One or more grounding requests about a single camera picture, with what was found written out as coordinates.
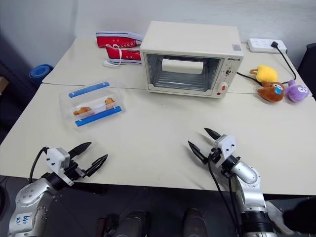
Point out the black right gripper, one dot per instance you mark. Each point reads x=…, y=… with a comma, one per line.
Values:
x=214, y=155

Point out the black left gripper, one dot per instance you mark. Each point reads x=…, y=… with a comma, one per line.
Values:
x=74, y=170

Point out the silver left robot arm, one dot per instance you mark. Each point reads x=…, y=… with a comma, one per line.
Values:
x=27, y=197

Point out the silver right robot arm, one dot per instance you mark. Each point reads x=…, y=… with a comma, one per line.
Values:
x=249, y=192

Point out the brown bread piece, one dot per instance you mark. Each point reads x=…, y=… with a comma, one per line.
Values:
x=82, y=110

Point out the clear plastic food container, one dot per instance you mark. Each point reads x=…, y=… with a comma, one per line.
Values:
x=74, y=98

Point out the brown toast slice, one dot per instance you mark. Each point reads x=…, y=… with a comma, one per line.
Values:
x=109, y=101

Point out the cream toaster oven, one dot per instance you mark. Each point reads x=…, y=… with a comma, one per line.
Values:
x=192, y=37

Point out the dark rounded shape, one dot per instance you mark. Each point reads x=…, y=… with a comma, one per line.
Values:
x=133, y=223

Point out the brown plush toy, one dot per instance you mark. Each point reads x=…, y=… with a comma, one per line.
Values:
x=271, y=92

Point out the dark sofa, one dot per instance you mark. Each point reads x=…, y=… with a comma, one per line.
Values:
x=14, y=103

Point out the yellow plush toy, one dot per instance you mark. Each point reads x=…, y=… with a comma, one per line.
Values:
x=266, y=72

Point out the purple plush toy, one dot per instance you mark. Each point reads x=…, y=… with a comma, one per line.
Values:
x=297, y=91

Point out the red canvas shoe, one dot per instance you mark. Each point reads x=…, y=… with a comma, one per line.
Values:
x=123, y=55
x=113, y=40

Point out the white power strip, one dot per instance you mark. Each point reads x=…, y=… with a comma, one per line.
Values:
x=261, y=45

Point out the black blurry object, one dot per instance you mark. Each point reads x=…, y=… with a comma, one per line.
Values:
x=300, y=218

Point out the black chair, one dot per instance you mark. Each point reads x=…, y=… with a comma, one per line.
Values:
x=308, y=61

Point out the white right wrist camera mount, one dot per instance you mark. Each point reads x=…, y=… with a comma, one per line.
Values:
x=225, y=146

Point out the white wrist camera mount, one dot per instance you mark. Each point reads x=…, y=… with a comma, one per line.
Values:
x=55, y=160
x=225, y=146

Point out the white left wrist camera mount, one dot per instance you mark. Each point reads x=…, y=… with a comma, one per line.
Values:
x=55, y=160

